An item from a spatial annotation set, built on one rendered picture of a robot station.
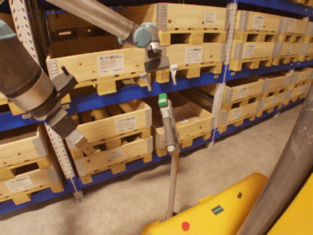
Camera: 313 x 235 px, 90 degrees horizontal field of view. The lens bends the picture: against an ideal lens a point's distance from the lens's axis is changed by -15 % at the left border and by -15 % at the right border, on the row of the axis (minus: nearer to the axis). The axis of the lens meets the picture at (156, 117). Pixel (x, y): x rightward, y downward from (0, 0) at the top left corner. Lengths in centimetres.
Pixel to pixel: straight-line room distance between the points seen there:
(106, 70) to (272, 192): 134
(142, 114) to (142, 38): 100
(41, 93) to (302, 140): 43
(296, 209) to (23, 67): 47
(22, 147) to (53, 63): 72
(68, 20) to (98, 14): 187
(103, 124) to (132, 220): 101
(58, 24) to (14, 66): 227
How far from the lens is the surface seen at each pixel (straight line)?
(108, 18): 78
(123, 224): 200
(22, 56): 38
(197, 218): 101
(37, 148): 168
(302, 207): 28
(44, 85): 41
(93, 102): 158
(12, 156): 175
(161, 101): 79
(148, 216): 202
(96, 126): 161
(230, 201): 111
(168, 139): 73
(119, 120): 164
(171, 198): 128
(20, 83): 38
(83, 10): 77
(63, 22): 263
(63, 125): 43
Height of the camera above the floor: 176
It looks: 31 degrees down
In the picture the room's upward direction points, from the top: straight up
